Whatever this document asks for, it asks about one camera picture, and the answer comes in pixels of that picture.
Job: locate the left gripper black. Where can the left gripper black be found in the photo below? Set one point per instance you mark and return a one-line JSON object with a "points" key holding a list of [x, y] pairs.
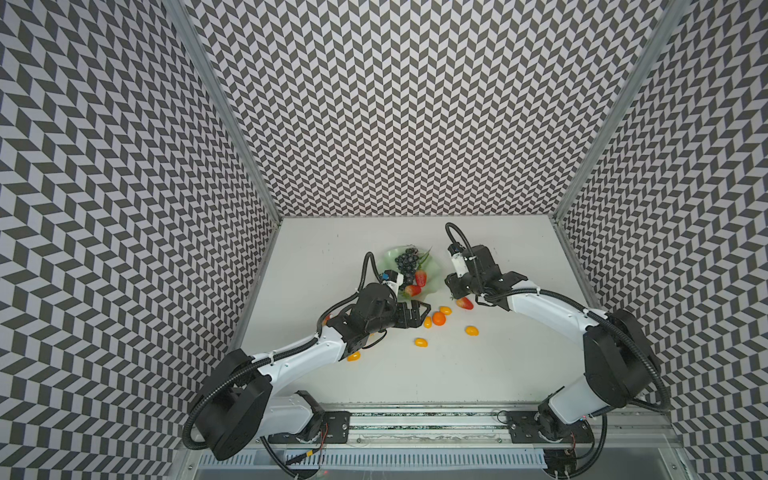
{"points": [[416, 320]]}

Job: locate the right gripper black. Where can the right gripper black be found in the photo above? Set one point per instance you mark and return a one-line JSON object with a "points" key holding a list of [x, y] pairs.
{"points": [[453, 284]]}

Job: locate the strawberry red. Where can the strawberry red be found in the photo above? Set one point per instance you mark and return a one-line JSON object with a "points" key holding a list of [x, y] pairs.
{"points": [[420, 278]]}

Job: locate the green wavy glass bowl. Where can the green wavy glass bowl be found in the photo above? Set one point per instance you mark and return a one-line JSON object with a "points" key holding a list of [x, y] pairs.
{"points": [[428, 263]]}

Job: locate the dark grape bunch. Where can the dark grape bunch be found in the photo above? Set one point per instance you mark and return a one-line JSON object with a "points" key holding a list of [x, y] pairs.
{"points": [[407, 264]]}

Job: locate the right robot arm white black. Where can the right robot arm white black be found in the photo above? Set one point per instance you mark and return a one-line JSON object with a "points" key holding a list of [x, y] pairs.
{"points": [[620, 367]]}

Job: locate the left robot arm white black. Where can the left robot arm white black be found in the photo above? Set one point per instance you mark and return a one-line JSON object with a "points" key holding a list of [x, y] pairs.
{"points": [[244, 397]]}

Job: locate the orange right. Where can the orange right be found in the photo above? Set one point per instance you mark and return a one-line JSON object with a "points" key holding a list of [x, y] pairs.
{"points": [[439, 318]]}

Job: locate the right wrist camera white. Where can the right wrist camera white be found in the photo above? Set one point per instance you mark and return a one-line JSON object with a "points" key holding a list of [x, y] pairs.
{"points": [[458, 259]]}

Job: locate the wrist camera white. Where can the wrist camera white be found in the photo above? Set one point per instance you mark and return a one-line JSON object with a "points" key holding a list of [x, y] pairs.
{"points": [[458, 259], [393, 280]]}

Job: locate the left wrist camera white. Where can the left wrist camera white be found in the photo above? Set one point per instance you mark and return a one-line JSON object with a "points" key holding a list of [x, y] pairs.
{"points": [[393, 280]]}

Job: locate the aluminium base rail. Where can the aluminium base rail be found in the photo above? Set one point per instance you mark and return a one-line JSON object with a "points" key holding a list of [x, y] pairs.
{"points": [[377, 441]]}

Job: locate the right corner aluminium post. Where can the right corner aluminium post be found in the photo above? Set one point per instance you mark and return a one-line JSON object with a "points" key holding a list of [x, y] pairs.
{"points": [[670, 19]]}

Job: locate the corner aluminium post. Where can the corner aluminium post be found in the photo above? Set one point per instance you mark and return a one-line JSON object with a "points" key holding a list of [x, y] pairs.
{"points": [[188, 36], [670, 19]]}

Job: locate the left corner aluminium post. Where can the left corner aluminium post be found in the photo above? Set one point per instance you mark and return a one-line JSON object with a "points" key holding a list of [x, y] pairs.
{"points": [[188, 36]]}

